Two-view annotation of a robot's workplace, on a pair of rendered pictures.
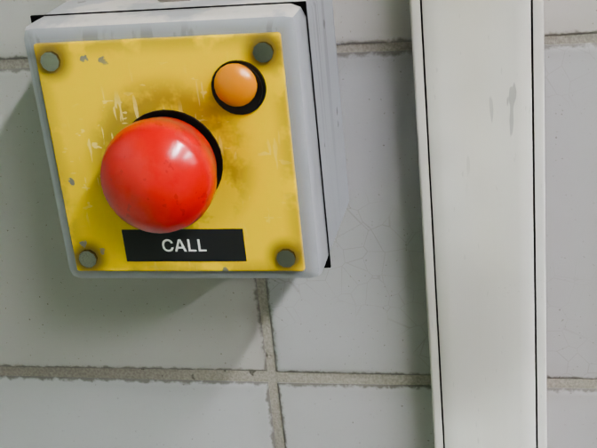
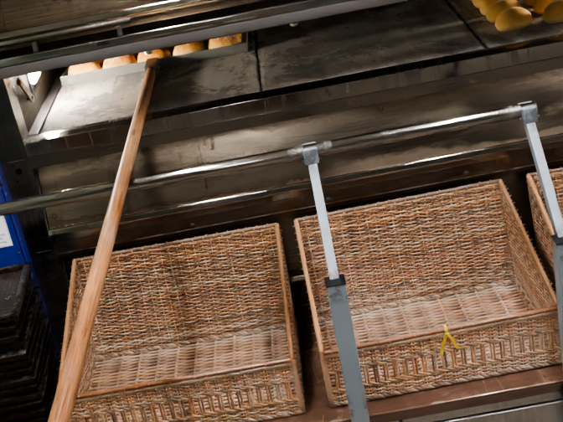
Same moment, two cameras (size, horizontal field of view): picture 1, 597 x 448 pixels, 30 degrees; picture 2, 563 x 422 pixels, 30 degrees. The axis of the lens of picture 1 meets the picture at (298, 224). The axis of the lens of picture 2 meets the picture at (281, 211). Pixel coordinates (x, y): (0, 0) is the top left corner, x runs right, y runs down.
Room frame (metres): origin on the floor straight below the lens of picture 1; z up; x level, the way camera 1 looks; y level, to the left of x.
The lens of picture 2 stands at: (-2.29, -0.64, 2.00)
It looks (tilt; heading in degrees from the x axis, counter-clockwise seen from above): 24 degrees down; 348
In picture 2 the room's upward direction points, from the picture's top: 11 degrees counter-clockwise
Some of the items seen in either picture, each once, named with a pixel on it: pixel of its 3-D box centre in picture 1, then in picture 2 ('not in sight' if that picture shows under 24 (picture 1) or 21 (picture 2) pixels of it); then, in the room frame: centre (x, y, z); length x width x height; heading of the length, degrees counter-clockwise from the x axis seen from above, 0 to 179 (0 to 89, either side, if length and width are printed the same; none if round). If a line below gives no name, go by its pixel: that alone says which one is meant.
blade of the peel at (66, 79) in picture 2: not in sight; (157, 47); (0.84, -1.01, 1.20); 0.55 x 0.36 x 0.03; 75
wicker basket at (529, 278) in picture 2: not in sight; (420, 285); (-0.16, -1.38, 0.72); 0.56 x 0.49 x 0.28; 78
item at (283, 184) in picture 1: (198, 126); not in sight; (0.41, 0.03, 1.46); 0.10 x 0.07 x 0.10; 77
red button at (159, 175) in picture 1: (163, 170); not in sight; (0.36, 0.04, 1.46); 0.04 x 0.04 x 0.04; 77
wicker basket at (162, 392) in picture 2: not in sight; (181, 331); (-0.02, -0.80, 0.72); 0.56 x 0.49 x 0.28; 75
